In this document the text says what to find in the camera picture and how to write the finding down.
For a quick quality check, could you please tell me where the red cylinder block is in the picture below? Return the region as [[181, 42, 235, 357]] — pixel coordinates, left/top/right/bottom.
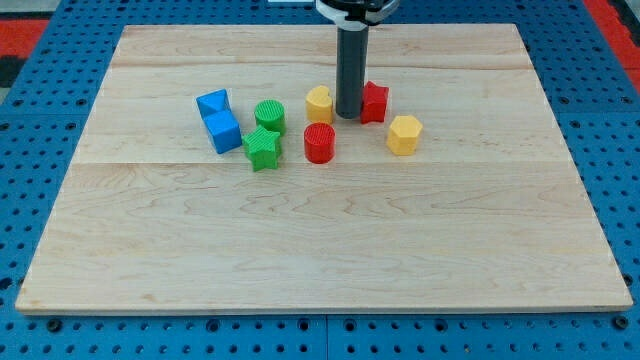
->
[[303, 123, 335, 164]]

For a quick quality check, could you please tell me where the green cylinder block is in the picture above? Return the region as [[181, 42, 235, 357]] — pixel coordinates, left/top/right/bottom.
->
[[254, 99, 286, 135]]

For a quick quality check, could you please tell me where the wooden board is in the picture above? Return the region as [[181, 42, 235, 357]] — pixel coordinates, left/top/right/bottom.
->
[[15, 24, 633, 316]]

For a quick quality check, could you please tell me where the black white robot arm end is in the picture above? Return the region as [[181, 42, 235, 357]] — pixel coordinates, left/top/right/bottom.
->
[[314, 0, 400, 31]]

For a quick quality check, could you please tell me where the blue cube block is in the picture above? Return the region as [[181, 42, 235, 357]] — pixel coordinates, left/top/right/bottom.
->
[[204, 110, 242, 154]]

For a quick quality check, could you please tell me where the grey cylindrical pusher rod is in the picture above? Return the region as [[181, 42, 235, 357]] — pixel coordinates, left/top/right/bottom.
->
[[336, 27, 369, 119]]

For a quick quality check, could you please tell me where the blue triangle block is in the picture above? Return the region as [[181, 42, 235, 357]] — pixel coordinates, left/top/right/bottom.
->
[[196, 89, 231, 118]]

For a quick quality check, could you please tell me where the yellow hexagon block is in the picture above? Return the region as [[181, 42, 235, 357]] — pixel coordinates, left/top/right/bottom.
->
[[386, 115, 423, 156]]

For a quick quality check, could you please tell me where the red star block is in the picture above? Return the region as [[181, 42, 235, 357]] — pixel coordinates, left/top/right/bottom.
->
[[360, 81, 389, 124]]

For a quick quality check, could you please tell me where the green star block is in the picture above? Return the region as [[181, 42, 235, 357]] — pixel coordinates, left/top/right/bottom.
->
[[242, 125, 282, 172]]

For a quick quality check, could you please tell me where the yellow heart block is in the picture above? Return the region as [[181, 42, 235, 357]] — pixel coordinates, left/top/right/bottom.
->
[[305, 85, 333, 125]]

